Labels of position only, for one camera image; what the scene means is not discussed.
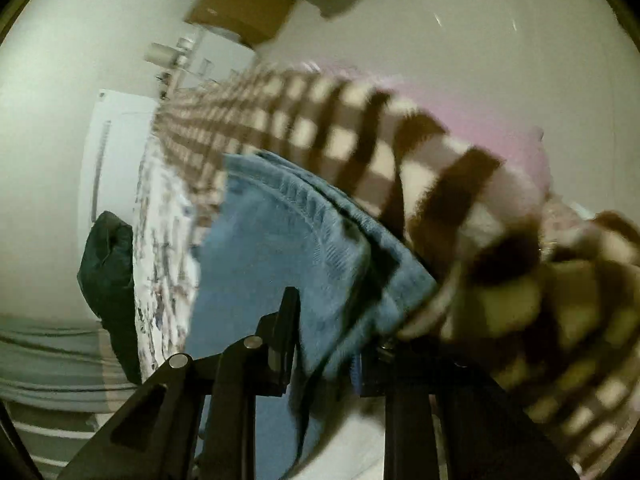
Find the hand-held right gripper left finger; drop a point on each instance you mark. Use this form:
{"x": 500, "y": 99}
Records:
{"x": 286, "y": 340}

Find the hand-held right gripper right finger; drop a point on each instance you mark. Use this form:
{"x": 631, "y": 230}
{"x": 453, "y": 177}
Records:
{"x": 400, "y": 385}

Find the blue denim pants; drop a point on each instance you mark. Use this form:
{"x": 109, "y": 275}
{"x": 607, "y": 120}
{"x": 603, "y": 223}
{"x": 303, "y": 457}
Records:
{"x": 280, "y": 240}

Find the white patterned bedsheet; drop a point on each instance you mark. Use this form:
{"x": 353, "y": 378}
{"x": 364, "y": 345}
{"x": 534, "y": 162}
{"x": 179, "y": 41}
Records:
{"x": 160, "y": 260}

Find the dark green bag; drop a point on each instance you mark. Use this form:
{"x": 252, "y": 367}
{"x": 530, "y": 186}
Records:
{"x": 107, "y": 280}

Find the brown checkered blanket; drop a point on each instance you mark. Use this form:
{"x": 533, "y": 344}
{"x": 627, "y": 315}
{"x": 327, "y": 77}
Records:
{"x": 400, "y": 185}

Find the grey striped rug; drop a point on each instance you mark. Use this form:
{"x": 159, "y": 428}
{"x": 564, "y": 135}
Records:
{"x": 55, "y": 390}

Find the pink cloth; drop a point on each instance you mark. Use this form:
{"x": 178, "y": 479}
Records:
{"x": 480, "y": 120}

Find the cardboard box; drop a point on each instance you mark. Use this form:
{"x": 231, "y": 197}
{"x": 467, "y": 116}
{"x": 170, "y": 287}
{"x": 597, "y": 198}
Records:
{"x": 242, "y": 5}

